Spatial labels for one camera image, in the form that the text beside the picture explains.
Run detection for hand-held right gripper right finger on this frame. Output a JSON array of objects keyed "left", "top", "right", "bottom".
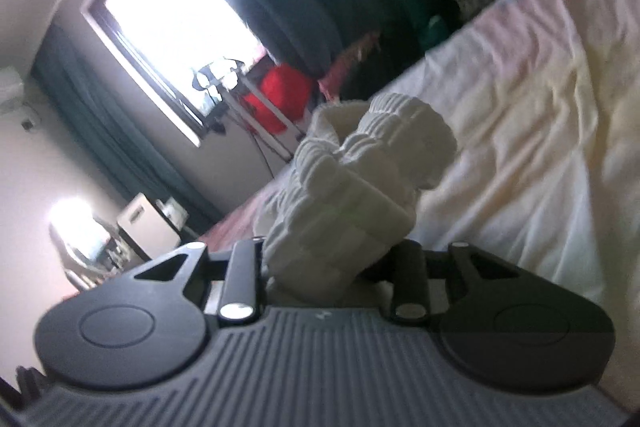
[{"left": 359, "top": 240, "right": 522, "bottom": 323}]

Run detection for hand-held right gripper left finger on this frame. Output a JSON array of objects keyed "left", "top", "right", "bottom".
[{"left": 131, "top": 237, "right": 268, "bottom": 324}]

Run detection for cream white garment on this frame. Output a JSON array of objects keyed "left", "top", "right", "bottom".
[{"left": 252, "top": 92, "right": 458, "bottom": 308}]

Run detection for dark clothes pile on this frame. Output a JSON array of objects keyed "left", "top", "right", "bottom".
[{"left": 345, "top": 22, "right": 431, "bottom": 100}]

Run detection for white storage box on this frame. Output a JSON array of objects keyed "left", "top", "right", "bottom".
[{"left": 157, "top": 199, "right": 189, "bottom": 229}]

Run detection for white chair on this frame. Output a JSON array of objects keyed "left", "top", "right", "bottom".
[{"left": 117, "top": 193, "right": 182, "bottom": 260}]

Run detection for cosmetic bottles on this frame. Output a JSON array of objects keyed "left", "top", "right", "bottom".
[{"left": 100, "top": 237, "right": 127, "bottom": 269}]

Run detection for white dressing table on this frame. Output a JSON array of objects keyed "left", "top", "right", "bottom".
[{"left": 65, "top": 227, "right": 146, "bottom": 293}]

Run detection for red bag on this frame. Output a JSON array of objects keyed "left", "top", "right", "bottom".
[{"left": 244, "top": 63, "right": 307, "bottom": 132}]

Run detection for lit vanity mirror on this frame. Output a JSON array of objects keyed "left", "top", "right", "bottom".
[{"left": 47, "top": 199, "right": 108, "bottom": 258}]

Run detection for grey-blue curtain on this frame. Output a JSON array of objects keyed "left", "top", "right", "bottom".
[{"left": 32, "top": 27, "right": 226, "bottom": 218}]

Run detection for bed with pale sheet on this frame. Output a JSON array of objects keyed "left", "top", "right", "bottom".
[{"left": 197, "top": 0, "right": 640, "bottom": 408}]

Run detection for pink cloth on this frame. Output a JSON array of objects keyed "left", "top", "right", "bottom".
[{"left": 319, "top": 32, "right": 381, "bottom": 100}]

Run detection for green cloth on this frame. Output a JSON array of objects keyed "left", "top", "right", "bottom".
[{"left": 419, "top": 17, "right": 446, "bottom": 50}]

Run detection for dark framed window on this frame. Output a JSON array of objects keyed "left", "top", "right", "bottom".
[{"left": 82, "top": 0, "right": 271, "bottom": 148}]

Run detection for patterned white cloth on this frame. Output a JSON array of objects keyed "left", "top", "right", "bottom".
[{"left": 454, "top": 0, "right": 493, "bottom": 18}]

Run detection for white air conditioner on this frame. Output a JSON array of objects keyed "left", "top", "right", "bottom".
[{"left": 0, "top": 66, "right": 26, "bottom": 114}]

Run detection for white frame exercise bike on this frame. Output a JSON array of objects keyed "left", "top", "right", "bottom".
[{"left": 190, "top": 57, "right": 306, "bottom": 158}]

